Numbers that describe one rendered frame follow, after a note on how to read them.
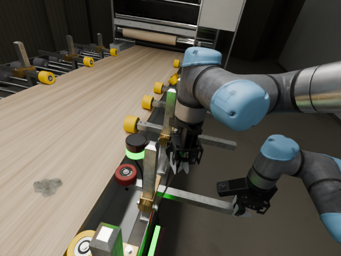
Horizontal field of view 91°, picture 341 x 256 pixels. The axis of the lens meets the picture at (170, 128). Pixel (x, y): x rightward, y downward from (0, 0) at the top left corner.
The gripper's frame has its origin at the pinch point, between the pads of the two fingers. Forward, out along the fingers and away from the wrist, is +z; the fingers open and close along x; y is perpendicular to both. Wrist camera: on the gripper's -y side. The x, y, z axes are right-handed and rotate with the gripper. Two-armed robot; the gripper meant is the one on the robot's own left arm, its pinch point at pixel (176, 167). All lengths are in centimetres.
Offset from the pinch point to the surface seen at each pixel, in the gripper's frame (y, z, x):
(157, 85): -78, 2, 0
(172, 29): -229, -23, 33
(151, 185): 1.8, 6.3, -7.8
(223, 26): -203, -35, 93
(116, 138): -27.8, 10.1, -22.0
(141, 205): 3.4, 14.5, -10.7
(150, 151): 1.7, -8.6, -8.9
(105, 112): -51, 10, -30
